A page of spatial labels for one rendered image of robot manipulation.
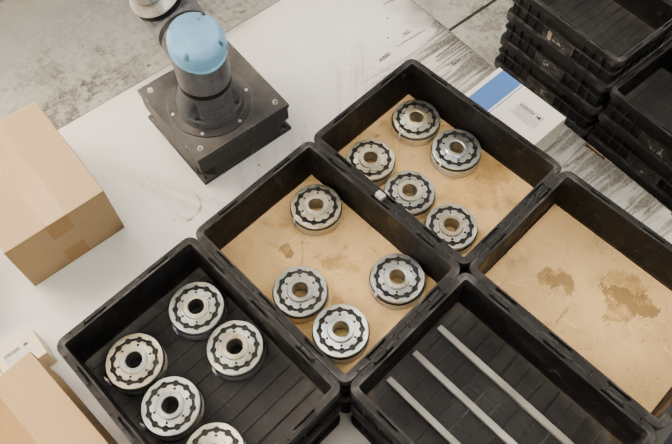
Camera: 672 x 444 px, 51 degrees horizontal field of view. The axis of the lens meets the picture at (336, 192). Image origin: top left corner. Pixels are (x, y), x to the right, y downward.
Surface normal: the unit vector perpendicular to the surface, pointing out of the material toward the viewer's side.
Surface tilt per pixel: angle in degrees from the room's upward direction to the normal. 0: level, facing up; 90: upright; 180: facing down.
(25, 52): 0
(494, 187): 0
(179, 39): 9
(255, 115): 2
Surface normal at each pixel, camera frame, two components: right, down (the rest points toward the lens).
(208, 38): 0.09, -0.40
